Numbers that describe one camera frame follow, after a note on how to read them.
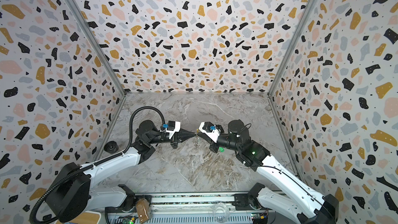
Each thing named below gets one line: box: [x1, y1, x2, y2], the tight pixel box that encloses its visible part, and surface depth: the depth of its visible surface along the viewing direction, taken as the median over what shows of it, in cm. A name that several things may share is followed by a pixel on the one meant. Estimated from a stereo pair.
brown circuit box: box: [135, 198, 153, 224], surface depth 70 cm
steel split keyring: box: [193, 133, 201, 150], surface depth 69 cm
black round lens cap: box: [103, 140, 119, 154], surface depth 81 cm
